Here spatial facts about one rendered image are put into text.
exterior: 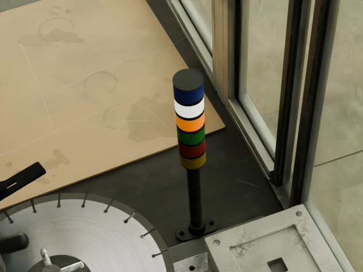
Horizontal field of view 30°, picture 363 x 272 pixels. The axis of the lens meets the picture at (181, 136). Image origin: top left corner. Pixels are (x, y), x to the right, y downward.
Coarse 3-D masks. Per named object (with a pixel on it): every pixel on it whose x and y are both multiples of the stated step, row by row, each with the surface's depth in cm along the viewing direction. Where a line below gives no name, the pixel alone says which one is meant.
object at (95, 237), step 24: (24, 216) 110; (48, 216) 109; (72, 216) 109; (96, 216) 109; (120, 216) 109; (48, 240) 107; (72, 240) 106; (96, 240) 106; (120, 240) 106; (144, 240) 106; (24, 264) 104; (96, 264) 103; (120, 264) 103; (144, 264) 103
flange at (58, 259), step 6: (54, 258) 103; (60, 258) 103; (66, 258) 103; (72, 258) 103; (36, 264) 103; (42, 264) 103; (54, 264) 103; (60, 264) 102; (66, 264) 102; (84, 264) 102; (30, 270) 102; (36, 270) 102; (78, 270) 102; (84, 270) 102; (90, 270) 102
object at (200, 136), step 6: (204, 126) 106; (180, 132) 105; (198, 132) 105; (204, 132) 107; (180, 138) 107; (186, 138) 106; (192, 138) 106; (198, 138) 106; (186, 144) 107; (192, 144) 107
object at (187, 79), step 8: (176, 72) 100; (184, 72) 99; (192, 72) 99; (176, 80) 98; (184, 80) 98; (192, 80) 98; (200, 80) 98; (176, 88) 98; (184, 88) 97; (192, 88) 97; (200, 88) 98; (176, 96) 100; (184, 96) 98; (192, 96) 98; (200, 96) 99
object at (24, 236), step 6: (12, 234) 76; (18, 234) 76; (24, 234) 76; (0, 240) 76; (6, 240) 75; (12, 240) 75; (18, 240) 75; (24, 240) 75; (0, 246) 75; (6, 246) 75; (12, 246) 75; (18, 246) 75; (24, 246) 75; (0, 252) 76; (6, 252) 75; (12, 252) 76
